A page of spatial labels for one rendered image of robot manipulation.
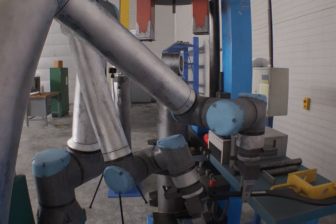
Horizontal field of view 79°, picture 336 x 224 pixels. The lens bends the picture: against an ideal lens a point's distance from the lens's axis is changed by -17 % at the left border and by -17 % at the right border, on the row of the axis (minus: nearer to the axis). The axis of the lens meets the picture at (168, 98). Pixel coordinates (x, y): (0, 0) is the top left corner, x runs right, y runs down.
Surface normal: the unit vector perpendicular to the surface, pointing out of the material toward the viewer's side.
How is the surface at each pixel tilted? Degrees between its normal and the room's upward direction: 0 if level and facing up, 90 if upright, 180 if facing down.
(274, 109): 90
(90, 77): 78
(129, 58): 116
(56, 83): 90
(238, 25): 90
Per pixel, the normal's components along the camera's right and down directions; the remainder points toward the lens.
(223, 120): -0.67, 0.08
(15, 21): 0.74, 0.10
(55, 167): 0.59, 0.00
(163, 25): 0.15, 0.11
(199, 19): -0.23, 0.11
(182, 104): 0.36, 0.53
